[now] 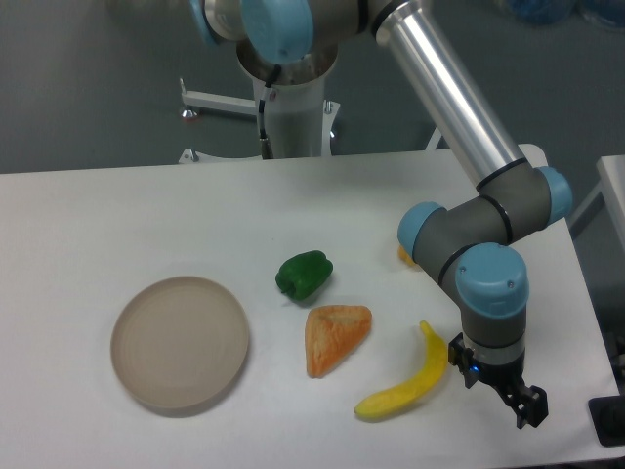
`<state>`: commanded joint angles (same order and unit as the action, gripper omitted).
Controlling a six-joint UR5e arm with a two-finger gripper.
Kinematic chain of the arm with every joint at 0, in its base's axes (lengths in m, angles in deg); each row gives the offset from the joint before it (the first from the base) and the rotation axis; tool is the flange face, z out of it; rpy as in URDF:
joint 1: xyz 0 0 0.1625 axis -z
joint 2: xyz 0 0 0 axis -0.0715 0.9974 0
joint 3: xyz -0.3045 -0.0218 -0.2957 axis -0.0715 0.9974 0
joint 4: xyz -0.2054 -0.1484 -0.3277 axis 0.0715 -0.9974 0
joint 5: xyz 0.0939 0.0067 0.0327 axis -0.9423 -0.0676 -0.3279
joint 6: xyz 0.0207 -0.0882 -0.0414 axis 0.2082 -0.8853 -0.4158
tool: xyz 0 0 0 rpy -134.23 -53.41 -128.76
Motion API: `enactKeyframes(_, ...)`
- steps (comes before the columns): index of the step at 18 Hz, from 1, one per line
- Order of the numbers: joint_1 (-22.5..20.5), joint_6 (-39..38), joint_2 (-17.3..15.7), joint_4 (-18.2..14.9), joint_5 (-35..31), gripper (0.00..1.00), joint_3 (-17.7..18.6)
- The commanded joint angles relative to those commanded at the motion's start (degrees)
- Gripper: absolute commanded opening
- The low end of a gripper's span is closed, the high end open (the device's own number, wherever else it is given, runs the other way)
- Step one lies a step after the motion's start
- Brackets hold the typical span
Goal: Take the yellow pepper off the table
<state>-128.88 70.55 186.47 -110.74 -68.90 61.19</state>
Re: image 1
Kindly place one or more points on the yellow banana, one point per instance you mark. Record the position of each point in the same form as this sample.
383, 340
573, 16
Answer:
391, 401

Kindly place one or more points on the yellow pepper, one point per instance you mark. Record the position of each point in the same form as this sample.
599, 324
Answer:
405, 257

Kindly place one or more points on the white side table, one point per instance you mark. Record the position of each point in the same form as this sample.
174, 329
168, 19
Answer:
607, 193

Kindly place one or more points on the green pepper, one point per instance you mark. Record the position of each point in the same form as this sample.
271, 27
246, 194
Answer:
302, 275

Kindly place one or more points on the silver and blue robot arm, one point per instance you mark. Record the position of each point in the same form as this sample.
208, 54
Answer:
288, 47

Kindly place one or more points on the beige round plate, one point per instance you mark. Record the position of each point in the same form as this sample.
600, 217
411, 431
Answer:
179, 345

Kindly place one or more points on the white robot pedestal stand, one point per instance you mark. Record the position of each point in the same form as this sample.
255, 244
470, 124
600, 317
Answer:
293, 116

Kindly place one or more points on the orange triangular bread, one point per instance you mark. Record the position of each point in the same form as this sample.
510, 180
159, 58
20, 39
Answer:
332, 333

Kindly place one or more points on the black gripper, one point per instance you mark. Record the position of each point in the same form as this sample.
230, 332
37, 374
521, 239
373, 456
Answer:
500, 368

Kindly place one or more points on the blue bag in background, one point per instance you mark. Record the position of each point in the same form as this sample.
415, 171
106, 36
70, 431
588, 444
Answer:
608, 15

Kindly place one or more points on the black device at table edge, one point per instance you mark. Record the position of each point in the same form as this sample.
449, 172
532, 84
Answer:
608, 419

